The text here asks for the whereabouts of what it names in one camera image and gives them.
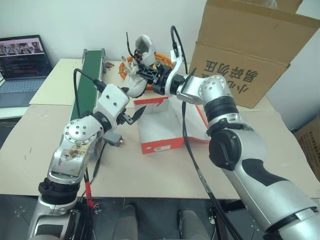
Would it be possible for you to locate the small printed cardboard box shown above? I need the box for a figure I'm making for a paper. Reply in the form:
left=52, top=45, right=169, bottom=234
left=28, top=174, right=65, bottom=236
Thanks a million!
left=294, top=119, right=320, bottom=183

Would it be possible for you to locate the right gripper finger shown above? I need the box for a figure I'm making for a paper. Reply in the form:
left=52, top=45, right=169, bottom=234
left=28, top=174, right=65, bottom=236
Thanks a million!
left=136, top=63, right=160, bottom=76
left=142, top=72, right=161, bottom=85

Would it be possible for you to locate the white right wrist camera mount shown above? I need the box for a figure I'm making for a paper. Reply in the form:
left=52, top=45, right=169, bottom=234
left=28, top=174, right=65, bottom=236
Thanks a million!
left=163, top=48, right=188, bottom=97

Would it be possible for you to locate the dark grey rounded shape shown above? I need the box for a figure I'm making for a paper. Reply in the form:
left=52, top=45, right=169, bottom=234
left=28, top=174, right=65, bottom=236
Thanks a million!
left=116, top=204, right=140, bottom=240

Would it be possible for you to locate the thin black conveyor cable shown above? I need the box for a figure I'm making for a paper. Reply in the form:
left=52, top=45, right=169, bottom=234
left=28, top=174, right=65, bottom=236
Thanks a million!
left=90, top=144, right=106, bottom=186

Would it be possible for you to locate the open laptop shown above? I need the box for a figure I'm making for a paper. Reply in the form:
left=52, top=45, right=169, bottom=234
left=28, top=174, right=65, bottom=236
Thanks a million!
left=0, top=34, right=54, bottom=109

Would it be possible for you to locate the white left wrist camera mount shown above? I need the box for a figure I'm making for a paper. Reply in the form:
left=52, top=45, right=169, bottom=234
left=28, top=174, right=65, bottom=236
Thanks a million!
left=93, top=84, right=131, bottom=126

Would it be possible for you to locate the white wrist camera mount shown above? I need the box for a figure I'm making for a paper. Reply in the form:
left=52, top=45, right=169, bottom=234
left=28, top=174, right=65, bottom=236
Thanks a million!
left=163, top=48, right=188, bottom=97
left=93, top=84, right=131, bottom=126

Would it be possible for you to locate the large printed cardboard box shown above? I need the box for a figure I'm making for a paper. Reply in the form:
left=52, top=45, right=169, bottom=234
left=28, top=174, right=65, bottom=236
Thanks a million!
left=189, top=0, right=320, bottom=110

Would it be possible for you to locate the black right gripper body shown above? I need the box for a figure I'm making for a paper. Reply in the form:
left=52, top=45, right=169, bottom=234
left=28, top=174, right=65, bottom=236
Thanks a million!
left=150, top=62, right=174, bottom=96

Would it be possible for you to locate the small brown picture card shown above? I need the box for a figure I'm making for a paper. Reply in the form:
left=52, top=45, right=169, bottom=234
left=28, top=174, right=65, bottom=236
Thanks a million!
left=104, top=61, right=116, bottom=74

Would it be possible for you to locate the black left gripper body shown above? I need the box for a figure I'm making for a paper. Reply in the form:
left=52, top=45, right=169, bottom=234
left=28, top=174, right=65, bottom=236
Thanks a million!
left=115, top=109, right=128, bottom=126

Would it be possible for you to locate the red cartoon dog shoebox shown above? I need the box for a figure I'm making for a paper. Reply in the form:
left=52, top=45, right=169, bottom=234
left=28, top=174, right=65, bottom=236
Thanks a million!
left=133, top=96, right=211, bottom=155

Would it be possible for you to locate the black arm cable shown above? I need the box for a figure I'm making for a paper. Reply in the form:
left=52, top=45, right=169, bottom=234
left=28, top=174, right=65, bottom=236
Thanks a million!
left=170, top=25, right=235, bottom=240
left=73, top=67, right=107, bottom=119

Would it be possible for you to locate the grey conveyor motor box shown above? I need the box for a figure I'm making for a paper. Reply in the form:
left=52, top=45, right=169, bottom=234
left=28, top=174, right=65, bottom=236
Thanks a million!
left=102, top=131, right=125, bottom=148

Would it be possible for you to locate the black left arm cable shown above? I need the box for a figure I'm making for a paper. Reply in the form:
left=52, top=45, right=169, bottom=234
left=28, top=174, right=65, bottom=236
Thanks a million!
left=73, top=67, right=107, bottom=119

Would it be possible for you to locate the orange woven basket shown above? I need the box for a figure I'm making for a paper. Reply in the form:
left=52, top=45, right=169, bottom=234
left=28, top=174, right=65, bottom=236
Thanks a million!
left=118, top=51, right=174, bottom=91

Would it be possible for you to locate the green conveyor belt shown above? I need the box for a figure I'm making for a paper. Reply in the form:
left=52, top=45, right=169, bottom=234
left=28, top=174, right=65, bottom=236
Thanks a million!
left=69, top=48, right=107, bottom=161

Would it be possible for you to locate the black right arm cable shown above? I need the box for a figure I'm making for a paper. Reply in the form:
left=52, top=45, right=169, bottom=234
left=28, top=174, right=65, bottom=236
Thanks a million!
left=170, top=25, right=235, bottom=240

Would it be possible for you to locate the white lace-up shoe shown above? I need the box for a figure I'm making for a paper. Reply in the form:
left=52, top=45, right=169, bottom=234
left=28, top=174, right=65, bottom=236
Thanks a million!
left=121, top=31, right=158, bottom=99

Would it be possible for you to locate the red cable sleeve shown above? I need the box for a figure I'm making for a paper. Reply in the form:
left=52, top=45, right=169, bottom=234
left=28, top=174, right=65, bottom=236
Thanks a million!
left=84, top=181, right=95, bottom=209

